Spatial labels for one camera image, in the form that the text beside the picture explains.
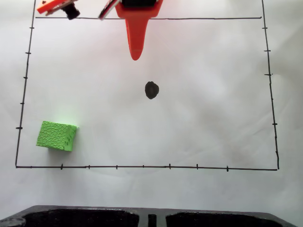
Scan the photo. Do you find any green textured block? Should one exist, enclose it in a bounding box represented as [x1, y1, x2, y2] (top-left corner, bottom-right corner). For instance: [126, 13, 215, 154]
[36, 120, 80, 152]

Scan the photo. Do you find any black dot mark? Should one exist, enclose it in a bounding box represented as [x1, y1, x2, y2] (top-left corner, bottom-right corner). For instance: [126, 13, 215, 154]
[144, 81, 160, 100]

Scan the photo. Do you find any black plastic tray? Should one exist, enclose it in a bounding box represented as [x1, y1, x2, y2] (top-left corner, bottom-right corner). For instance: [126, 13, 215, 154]
[0, 205, 299, 227]

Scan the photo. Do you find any red black servo cable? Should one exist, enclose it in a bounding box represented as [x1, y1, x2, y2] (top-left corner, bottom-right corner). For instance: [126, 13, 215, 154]
[98, 0, 122, 21]

